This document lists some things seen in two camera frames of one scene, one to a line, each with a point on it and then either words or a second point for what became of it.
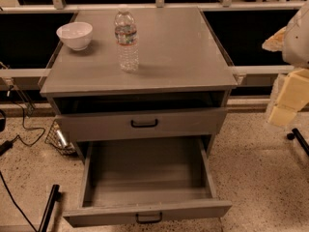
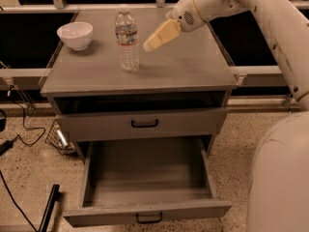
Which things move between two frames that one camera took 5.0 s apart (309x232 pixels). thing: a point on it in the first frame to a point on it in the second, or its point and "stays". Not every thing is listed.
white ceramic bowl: x=77 y=35 stays
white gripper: x=297 y=43 to x=184 y=14
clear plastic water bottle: x=126 y=37 stays
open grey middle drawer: x=144 y=181 stays
